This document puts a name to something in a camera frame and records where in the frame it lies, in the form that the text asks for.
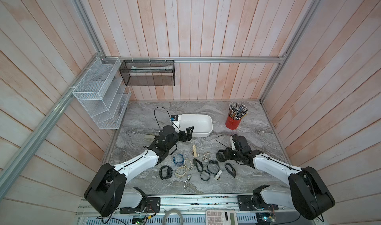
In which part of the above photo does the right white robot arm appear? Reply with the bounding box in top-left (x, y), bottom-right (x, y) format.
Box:
top-left (216, 135), bottom-right (335, 220)

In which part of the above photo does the black mesh wall basket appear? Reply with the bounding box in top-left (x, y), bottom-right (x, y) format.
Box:
top-left (119, 59), bottom-right (176, 87)

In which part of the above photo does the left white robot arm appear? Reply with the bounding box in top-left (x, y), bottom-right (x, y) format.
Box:
top-left (84, 125), bottom-right (194, 217)

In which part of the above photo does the tan band watch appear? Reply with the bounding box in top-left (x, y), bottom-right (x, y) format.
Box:
top-left (184, 158), bottom-right (193, 170)

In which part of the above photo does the red pen cup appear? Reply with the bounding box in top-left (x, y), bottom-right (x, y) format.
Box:
top-left (225, 113), bottom-right (241, 130)

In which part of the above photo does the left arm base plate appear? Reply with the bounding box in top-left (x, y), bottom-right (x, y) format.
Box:
top-left (120, 197), bottom-right (161, 214)

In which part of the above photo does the white wire mesh shelf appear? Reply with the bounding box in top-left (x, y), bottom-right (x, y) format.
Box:
top-left (73, 57), bottom-right (132, 130)

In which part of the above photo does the blue transparent watch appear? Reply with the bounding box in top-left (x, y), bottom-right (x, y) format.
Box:
top-left (173, 154), bottom-right (185, 167)

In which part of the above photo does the black chunky watch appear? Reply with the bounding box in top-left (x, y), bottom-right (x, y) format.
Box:
top-left (159, 165), bottom-right (173, 180)

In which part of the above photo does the white calculator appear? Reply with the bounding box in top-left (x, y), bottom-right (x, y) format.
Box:
top-left (205, 210), bottom-right (238, 225)

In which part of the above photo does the beige band watch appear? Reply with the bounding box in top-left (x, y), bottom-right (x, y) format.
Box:
top-left (175, 166), bottom-right (188, 178)

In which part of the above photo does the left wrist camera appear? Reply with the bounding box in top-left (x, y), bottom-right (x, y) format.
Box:
top-left (170, 114), bottom-right (180, 131)

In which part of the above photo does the gold metal watch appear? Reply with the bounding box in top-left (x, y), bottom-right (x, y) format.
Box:
top-left (202, 152), bottom-right (210, 163)

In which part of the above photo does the white small watch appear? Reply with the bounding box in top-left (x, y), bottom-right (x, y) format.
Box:
top-left (214, 170), bottom-right (222, 180)

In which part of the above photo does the black round watch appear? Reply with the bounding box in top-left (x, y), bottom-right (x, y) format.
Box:
top-left (207, 160), bottom-right (220, 175)

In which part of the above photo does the grey cable loop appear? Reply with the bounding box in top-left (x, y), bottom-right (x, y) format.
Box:
top-left (162, 208), bottom-right (185, 225)

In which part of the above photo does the small black watch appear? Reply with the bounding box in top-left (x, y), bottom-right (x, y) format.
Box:
top-left (200, 170), bottom-right (211, 181)

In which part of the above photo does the black strap watch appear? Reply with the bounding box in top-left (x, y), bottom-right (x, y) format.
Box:
top-left (193, 158), bottom-right (204, 173)

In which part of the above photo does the white plastic storage box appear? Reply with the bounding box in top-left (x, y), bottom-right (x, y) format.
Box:
top-left (174, 114), bottom-right (213, 137)

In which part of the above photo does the bundle of pens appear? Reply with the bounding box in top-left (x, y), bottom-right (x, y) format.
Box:
top-left (228, 102), bottom-right (248, 120)

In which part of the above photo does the silver metal watch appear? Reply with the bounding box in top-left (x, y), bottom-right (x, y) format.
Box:
top-left (184, 174), bottom-right (192, 188)

